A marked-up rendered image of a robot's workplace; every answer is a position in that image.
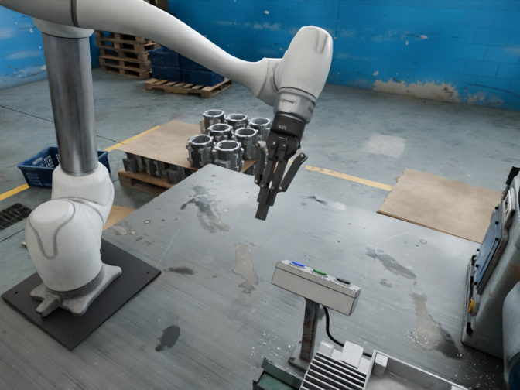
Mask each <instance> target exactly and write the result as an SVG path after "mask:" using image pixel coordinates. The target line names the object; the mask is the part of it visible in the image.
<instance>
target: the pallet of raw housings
mask: <svg viewBox="0 0 520 390"><path fill-rule="evenodd" d="M203 117H204V118H202V120H200V125H194V124H190V123H186V122H181V121H174V120H172V121H170V122H168V123H166V124H164V125H162V126H160V127H158V128H156V129H154V130H152V131H150V132H148V133H146V134H144V135H142V136H140V137H138V138H136V139H133V140H131V141H130V142H127V143H125V144H124V145H121V146H119V147H118V148H116V149H117V150H120V151H123V152H124V153H126V155H127V157H125V158H124V159H122V161H123V164H124V168H122V169H120V170H119V171H117V172H118V178H119V181H120V184H121V186H125V187H128V188H130V189H133V190H137V191H140V192H143V193H147V194H150V195H153V196H155V197H158V196H160V195H161V194H162V193H164V192H166V191H167V190H168V189H170V188H171V187H173V186H175V185H176V184H178V183H179V182H181V181H183V180H184V179H186V178H187V177H188V176H190V175H192V174H194V173H195V172H196V171H198V170H199V169H201V168H203V167H205V166H206V165H208V164H213V165H215V166H220V167H223V168H226V169H231V170H234V171H236V172H239V173H243V174H246V175H249V176H255V161H256V149H255V143H256V142H258V143H261V142H264V141H265V140H266V138H267V137H268V136H269V133H270V128H271V126H272V122H271V120H270V119H267V118H254V119H251V120H248V116H247V115H243V114H235V113H234V114H232V115H228V116H226V114H225V113H224V111H221V110H214V109H212V110H211V111H205V112H204V113H203ZM139 180H141V181H145V182H147V183H152V184H155V185H158V186H162V187H165V188H167V190H164V189H162V188H158V187H156V186H151V185H149V184H146V183H141V182H140V181H139Z"/></svg>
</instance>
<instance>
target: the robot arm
mask: <svg viewBox="0 0 520 390"><path fill-rule="evenodd" d="M0 5H1V6H3V7H5V8H7V9H10V10H12V11H15V12H18V13H21V14H23V15H27V16H31V17H32V20H33V22H34V24H35V25H36V27H37V28H38V30H39V31H41V33H42V39H43V49H44V55H45V61H46V71H47V76H48V81H49V87H50V97H51V103H52V109H53V119H54V125H55V130H56V140H57V146H58V152H59V157H60V164H59V165H58V167H57V168H55V170H54V171H53V183H52V196H51V200H50V201H47V202H45V203H44V204H41V205H39V206H38V207H37V208H35V209H34V210H33V211H32V212H31V214H30V215H29V216H28V219H27V222H26V226H25V242H26V247H27V249H28V252H29V255H30V258H31V259H32V263H33V264H34V266H35V268H36V271H37V272H38V273H39V276H40V277H41V279H42V280H43V283H42V284H41V285H39V286H37V287H36V288H35V289H33V290H32V291H31V293H30V295H31V297H32V298H33V299H41V300H43V301H42V302H41V304H40V305H39V306H38V308H37V309H36V313H37V314H39V316H41V317H45V316H46V315H48V314H49V313H51V312H53V311H54V310H55V309H56V308H58V307H61V308H63V309H65V310H69V311H70V312H71V313H72V314H73V315H74V316H81V315H83V314H84V313H85V312H86V310H87V308H88V307H89V305H90V304H91V303H92V302H93V301H94V300H95V299H96V298H97V297H98V296H99V295H100V294H101V293H102V292H103V290H104V289H105V288H106V287H107V286H108V285H109V284H110V283H111V282H112V281H113V280H114V279H116V278H117V277H119V276H120V275H121V268H120V267H118V266H111V265H106V264H104V263H102V261H101V255H100V248H101V234H102V228H103V227H104V225H105V223H106V220H107V219H108V215H109V213H110V211H111V206H112V203H113V199H114V187H113V184H112V181H111V180H110V177H109V174H108V170H107V169H106V167H105V166H103V165H102V164H101V163H99V162H98V148H97V137H96V127H95V117H94V96H93V86H92V76H91V55H90V45H89V36H91V35H92V33H93V32H94V30H101V31H108V32H113V33H124V34H129V35H133V36H139V37H142V38H145V39H149V40H152V41H154V42H156V43H159V44H161V45H163V46H165V47H168V48H170V49H171V50H174V51H175V52H177V53H179V54H181V55H183V56H185V57H187V58H189V59H191V60H192V61H194V62H196V63H198V64H200V65H202V66H204V67H206V68H208V69H209V70H212V71H213V72H215V73H217V74H220V75H221V76H223V77H226V78H227V79H229V80H232V81H234V82H237V83H239V84H242V85H244V86H246V87H247V88H249V89H250V90H251V92H252V93H253V96H254V97H255V98H258V99H259V100H261V101H263V102H265V103H266V104H267V105H269V106H272V107H274V108H273V114H274V115H275V116H274V118H273V121H272V126H271V128H270V133H269V136H268V137H267V138H266V140H265V141H264V142H261V143H258V142H256V143H255V149H256V161H255V180H254V183H255V184H257V185H258V186H259V187H260V191H259V193H258V198H257V202H259V205H258V209H257V212H256V215H255V218H257V219H259V220H263V221H265V219H266V217H267V214H268V211H269V207H270V206H271V207H272V206H273V205H274V203H275V199H276V195H277V193H281V192H283V193H285V192H286V191H287V189H288V187H289V185H290V183H291V182H292V181H293V178H294V176H295V175H296V173H297V171H298V170H299V168H300V166H301V165H302V164H303V163H304V162H305V161H306V160H307V159H308V156H307V155H306V154H305V153H303V152H302V150H301V145H300V142H301V139H302V137H303V132H304V129H305V127H306V124H309V123H310V119H311V117H312V114H313V109H314V107H315V105H316V100H317V98H318V96H319V94H320V92H321V91H322V90H323V87H324V84H325V82H326V80H327V75H328V73H329V70H330V64H331V60H332V53H333V40H332V37H331V36H330V35H329V34H328V33H327V32H326V31H325V30H323V29H321V28H318V27H315V26H305V27H303V28H302V29H301V30H300V31H299V32H298V33H297V34H296V35H295V37H294V38H293V40H292V42H291V43H290V45H289V48H288V50H287V51H286V52H285V54H284V56H283V58H282V59H268V58H263V59H262V60H260V61H258V62H256V63H251V62H246V61H243V60H239V59H238V58H235V57H233V56H232V55H230V54H228V53H226V52H225V51H223V50H222V49H221V48H219V47H218V46H216V45H215V44H213V43H212V42H211V41H209V40H208V39H206V38H205V37H203V36H202V35H201V34H199V33H198V32H196V31H195V30H193V29H191V28H190V27H189V26H187V25H186V24H184V23H183V22H181V21H180V20H178V19H176V18H175V17H173V16H171V15H170V14H168V13H166V12H164V11H163V10H161V9H158V8H156V7H155V6H153V5H150V4H149V3H147V2H144V1H142V0H0ZM266 146H267V148H268V151H269V156H268V162H267V165H266V167H265V172H264V165H265V151H266ZM295 154H296V156H295V159H294V160H293V162H292V164H291V166H290V167H289V170H288V171H287V173H286V175H285V176H284V178H283V175H284V172H285V169H286V166H287V164H288V161H289V159H290V158H292V157H293V156H294V155H295ZM277 162H278V165H277V167H276V171H275V175H274V178H273V181H272V185H271V188H269V185H270V183H271V179H272V175H273V173H274V169H275V165H276V163H277ZM263 174H264V175H263ZM282 178H283V180H282Z"/></svg>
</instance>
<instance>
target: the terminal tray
mask: <svg viewBox="0 0 520 390"><path fill-rule="evenodd" d="M379 357H382V358H384V360H385V361H384V362H383V363H381V362H379V361H378V358H379ZM363 390H468V389H466V388H464V387H461V386H459V385H456V384H454V383H453V382H450V381H447V380H445V379H443V378H440V377H438V376H435V375H433V374H430V373H429V372H427V371H424V370H422V369H419V368H417V367H414V366H412V365H410V364H407V363H405V362H403V361H400V360H398V359H396V358H393V357H391V356H388V355H387V354H383V353H382V352H380V351H377V350H374V352H373V355H372V358H371V363H370V365H369V369H368V373H367V377H366V379H365V383H364V387H363Z"/></svg>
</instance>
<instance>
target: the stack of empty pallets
mask: <svg viewBox="0 0 520 390"><path fill-rule="evenodd" d="M103 32H107V33H110V34H111V35H110V36H104V34H103ZM94 34H95V36H96V37H95V38H94V39H95V42H96V45H97V46H98V48H99V50H100V55H101V56H98V58H99V61H100V66H101V71H102V72H106V73H110V74H117V75H122V76H126V77H134V78H138V79H145V80H148V79H149V74H151V75H152V68H151V67H150V65H151V62H150V58H149V54H148V50H154V49H156V48H160V47H163V45H161V44H159V43H156V42H154V41H152V40H149V39H145V38H142V37H139V36H133V35H129V34H124V33H118V32H108V31H101V30H94ZM104 41H109V42H111V45H107V46H106V45H105V43H104ZM108 50H114V51H115V53H108ZM107 58H108V59H113V60H114V61H110V62H108V59H107ZM110 67H115V68H117V69H119V70H120V72H116V71H111V70H110ZM129 70H130V71H137V72H139V76H137V75H132V74H128V71H129Z"/></svg>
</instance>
